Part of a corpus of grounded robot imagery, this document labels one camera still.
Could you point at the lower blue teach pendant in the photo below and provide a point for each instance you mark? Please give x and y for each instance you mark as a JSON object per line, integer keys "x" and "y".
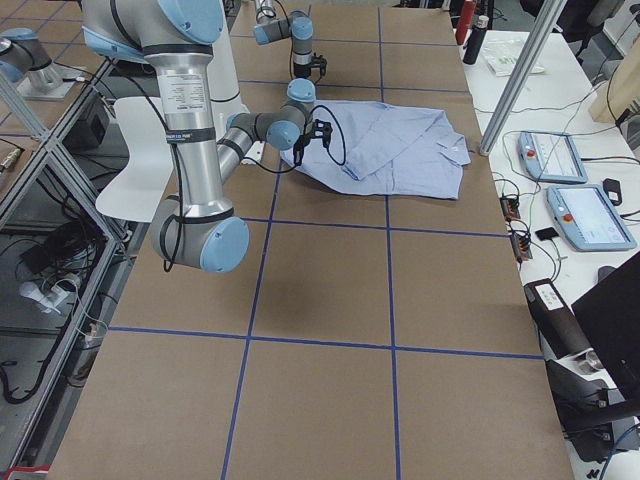
{"x": 587, "y": 218}

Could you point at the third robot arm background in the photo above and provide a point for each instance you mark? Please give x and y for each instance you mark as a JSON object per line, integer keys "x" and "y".
{"x": 25, "y": 62}

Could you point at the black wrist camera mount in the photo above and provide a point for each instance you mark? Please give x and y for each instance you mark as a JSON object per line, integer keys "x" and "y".
{"x": 319, "y": 63}
{"x": 322, "y": 130}

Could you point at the small black square pad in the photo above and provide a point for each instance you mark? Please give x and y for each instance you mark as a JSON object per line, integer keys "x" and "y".
{"x": 545, "y": 234}

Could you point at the light blue striped shirt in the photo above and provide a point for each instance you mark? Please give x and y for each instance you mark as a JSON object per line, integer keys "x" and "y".
{"x": 384, "y": 149}

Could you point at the aluminium frame post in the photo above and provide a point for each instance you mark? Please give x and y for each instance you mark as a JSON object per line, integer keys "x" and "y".
{"x": 536, "y": 40}

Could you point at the orange terminal block strip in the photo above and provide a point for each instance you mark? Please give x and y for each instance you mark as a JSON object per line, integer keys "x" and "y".
{"x": 518, "y": 230}

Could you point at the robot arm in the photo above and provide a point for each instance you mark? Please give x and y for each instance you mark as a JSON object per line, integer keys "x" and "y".
{"x": 273, "y": 23}
{"x": 197, "y": 226}

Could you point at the white plastic chair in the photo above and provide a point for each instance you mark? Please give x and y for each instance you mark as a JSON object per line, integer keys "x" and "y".
{"x": 135, "y": 193}

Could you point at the black monitor near right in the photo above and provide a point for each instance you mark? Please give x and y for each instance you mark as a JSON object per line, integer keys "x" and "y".
{"x": 608, "y": 315}

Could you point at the red cylinder bottle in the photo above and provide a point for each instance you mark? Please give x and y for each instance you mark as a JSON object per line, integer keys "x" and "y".
{"x": 465, "y": 19}

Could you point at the brown cylinder white label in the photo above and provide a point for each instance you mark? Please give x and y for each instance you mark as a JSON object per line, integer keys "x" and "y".
{"x": 554, "y": 318}

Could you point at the blue teach pendant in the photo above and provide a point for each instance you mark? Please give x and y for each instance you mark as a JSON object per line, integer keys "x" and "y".
{"x": 587, "y": 218}
{"x": 551, "y": 157}

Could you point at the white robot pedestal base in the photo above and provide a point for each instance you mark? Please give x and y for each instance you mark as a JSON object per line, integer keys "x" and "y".
{"x": 223, "y": 88}

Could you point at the black water bottle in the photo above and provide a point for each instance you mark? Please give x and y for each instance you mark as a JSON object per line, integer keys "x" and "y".
{"x": 475, "y": 40}

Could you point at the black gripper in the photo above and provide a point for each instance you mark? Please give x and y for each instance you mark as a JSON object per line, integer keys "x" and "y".
{"x": 303, "y": 68}
{"x": 302, "y": 143}

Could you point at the upper blue teach pendant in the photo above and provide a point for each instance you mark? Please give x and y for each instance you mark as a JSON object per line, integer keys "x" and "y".
{"x": 551, "y": 157}

